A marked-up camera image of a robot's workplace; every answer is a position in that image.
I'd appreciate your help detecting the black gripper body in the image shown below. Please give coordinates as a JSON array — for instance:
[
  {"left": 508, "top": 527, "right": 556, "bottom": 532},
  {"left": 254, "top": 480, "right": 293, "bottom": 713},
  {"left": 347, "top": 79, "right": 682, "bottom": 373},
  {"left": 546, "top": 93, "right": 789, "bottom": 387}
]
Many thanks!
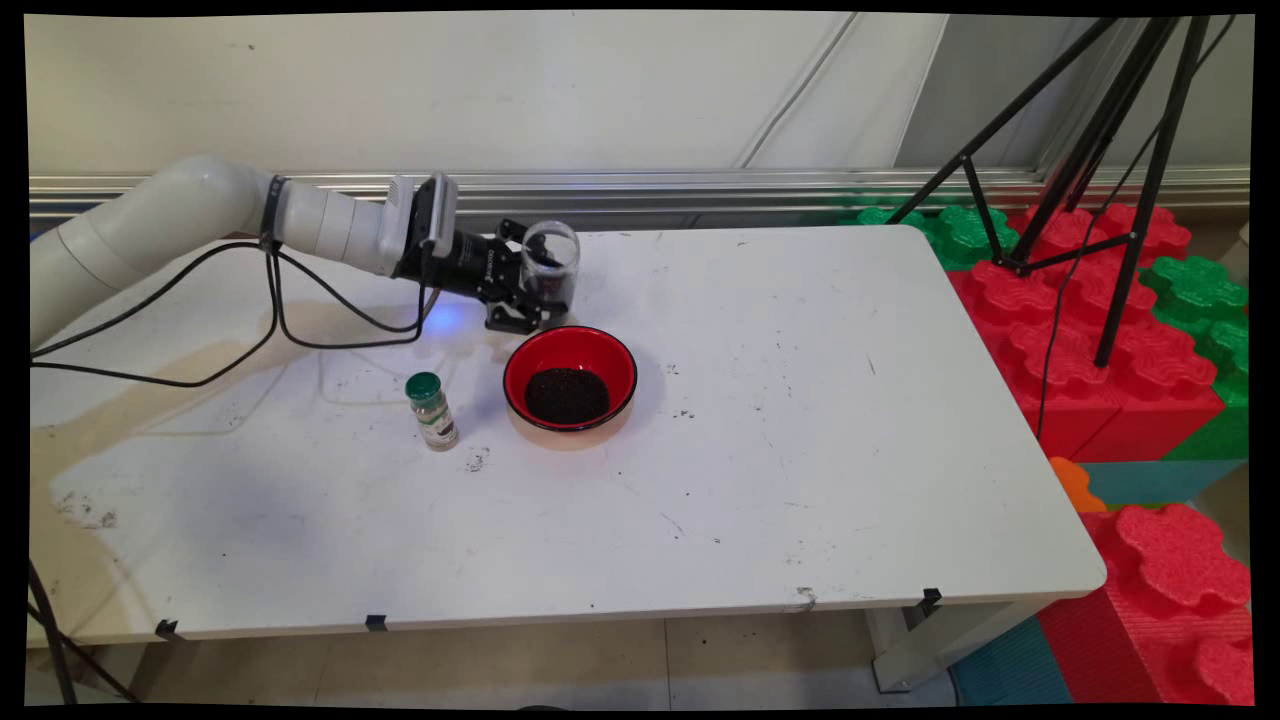
[{"left": 398, "top": 228, "right": 524, "bottom": 304}]

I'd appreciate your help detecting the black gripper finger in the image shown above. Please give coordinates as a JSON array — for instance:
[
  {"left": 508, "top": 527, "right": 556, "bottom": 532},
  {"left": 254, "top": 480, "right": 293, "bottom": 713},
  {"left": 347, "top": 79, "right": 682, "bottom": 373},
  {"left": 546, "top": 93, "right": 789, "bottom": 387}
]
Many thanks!
[
  {"left": 498, "top": 217, "right": 563, "bottom": 269},
  {"left": 485, "top": 289, "right": 548, "bottom": 335}
]

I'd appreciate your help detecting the clear jar with dark grains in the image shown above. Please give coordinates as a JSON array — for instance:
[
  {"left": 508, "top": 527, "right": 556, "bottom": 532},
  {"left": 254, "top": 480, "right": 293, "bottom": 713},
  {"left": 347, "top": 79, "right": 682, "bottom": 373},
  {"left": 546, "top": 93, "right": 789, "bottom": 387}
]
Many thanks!
[{"left": 521, "top": 219, "right": 582, "bottom": 319}]

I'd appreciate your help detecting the red bowl with black rim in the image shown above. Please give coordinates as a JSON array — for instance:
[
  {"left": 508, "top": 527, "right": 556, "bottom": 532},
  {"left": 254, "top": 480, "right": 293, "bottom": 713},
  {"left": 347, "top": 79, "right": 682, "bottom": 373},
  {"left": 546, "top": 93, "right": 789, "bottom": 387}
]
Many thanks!
[{"left": 502, "top": 325, "right": 639, "bottom": 448}]

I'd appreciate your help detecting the dark grains heap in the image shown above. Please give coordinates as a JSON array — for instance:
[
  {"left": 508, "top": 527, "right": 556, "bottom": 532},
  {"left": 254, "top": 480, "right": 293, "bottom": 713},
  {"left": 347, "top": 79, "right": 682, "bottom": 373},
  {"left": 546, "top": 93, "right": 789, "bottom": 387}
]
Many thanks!
[{"left": 524, "top": 367, "right": 612, "bottom": 426}]

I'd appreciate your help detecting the spice jar with green lid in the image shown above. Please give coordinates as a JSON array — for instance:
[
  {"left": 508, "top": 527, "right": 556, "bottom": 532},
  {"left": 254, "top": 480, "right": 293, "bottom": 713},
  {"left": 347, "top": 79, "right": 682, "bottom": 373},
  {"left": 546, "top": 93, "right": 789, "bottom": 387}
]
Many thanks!
[{"left": 405, "top": 371, "right": 461, "bottom": 453}]

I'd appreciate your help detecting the green foam block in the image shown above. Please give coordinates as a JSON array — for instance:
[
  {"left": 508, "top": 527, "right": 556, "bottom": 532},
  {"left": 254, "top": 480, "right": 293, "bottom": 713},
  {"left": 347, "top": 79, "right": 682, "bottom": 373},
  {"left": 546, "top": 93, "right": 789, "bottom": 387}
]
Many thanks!
[
  {"left": 1138, "top": 255, "right": 1251, "bottom": 463},
  {"left": 838, "top": 204, "right": 1022, "bottom": 273}
]

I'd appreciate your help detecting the white table leg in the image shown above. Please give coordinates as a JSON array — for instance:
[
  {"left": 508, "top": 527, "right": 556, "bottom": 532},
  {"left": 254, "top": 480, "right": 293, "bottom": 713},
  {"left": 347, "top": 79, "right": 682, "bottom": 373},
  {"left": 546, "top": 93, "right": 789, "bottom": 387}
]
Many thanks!
[{"left": 864, "top": 597, "right": 1043, "bottom": 695}]

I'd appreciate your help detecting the large red foam block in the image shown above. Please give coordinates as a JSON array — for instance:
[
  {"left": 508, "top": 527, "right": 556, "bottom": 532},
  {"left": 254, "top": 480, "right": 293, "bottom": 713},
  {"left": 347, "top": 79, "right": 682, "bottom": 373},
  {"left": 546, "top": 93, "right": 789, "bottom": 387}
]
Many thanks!
[{"left": 945, "top": 204, "right": 1227, "bottom": 463}]

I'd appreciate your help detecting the black tripod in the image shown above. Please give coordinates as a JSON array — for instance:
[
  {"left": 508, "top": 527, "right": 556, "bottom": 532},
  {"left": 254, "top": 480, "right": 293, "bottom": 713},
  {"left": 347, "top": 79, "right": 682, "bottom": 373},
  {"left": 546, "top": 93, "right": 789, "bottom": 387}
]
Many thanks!
[{"left": 885, "top": 15, "right": 1216, "bottom": 370}]

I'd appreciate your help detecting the orange foam block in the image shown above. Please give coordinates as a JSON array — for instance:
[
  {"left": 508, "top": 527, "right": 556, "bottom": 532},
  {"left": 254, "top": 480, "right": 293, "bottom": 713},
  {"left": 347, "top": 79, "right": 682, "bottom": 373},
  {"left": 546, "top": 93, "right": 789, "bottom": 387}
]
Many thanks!
[{"left": 1048, "top": 457, "right": 1110, "bottom": 516}]

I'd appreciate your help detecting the teal foam floor mat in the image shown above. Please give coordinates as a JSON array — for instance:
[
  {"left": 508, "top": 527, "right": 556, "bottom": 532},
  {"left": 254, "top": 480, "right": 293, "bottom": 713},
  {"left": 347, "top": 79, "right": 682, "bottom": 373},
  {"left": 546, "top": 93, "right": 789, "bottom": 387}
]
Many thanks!
[{"left": 948, "top": 614, "right": 1073, "bottom": 707}]

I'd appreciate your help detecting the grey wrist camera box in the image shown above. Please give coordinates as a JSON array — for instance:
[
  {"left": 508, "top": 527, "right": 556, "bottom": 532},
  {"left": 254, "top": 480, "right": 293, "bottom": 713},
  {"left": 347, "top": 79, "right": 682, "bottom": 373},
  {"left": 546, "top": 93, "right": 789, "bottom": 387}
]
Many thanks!
[{"left": 384, "top": 172, "right": 461, "bottom": 263}]

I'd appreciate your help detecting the aluminium wall rail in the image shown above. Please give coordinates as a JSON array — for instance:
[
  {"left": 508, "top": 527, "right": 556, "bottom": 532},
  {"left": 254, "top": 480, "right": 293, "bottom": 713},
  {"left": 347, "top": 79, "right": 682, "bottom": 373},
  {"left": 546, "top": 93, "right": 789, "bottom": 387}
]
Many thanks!
[{"left": 28, "top": 169, "right": 1251, "bottom": 218}]

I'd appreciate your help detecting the black cable strap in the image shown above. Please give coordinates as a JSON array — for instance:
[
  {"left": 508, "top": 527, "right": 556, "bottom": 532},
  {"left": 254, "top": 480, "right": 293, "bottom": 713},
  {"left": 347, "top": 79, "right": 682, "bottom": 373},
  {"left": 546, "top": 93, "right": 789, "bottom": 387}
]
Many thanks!
[{"left": 257, "top": 174, "right": 292, "bottom": 252}]

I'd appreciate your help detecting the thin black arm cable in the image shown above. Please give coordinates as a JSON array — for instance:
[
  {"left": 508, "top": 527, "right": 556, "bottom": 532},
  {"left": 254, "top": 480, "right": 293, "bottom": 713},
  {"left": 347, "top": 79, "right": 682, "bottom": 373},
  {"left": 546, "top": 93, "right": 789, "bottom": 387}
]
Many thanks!
[{"left": 30, "top": 238, "right": 447, "bottom": 390}]

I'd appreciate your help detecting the thick black cable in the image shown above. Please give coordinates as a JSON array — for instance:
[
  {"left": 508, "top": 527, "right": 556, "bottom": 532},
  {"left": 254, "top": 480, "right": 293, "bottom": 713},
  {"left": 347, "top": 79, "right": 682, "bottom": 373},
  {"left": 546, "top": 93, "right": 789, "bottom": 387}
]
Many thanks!
[{"left": 28, "top": 558, "right": 143, "bottom": 706}]

